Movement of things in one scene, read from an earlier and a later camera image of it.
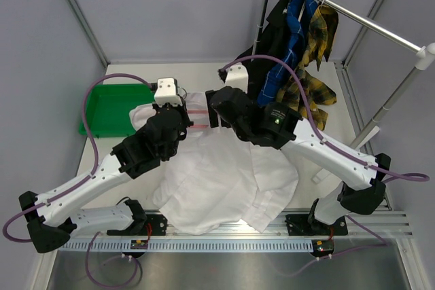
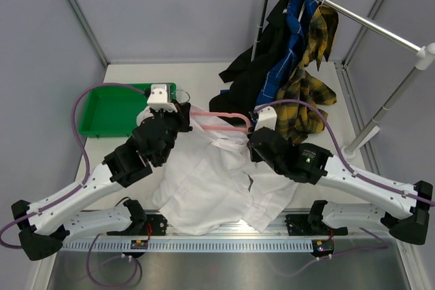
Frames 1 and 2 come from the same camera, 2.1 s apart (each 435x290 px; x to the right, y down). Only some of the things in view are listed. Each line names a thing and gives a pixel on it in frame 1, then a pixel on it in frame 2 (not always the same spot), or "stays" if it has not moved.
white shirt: x=217 y=178 stays
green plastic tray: x=109 y=106 stays
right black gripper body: x=213 y=117 → x=256 y=157
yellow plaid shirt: x=291 y=91 stays
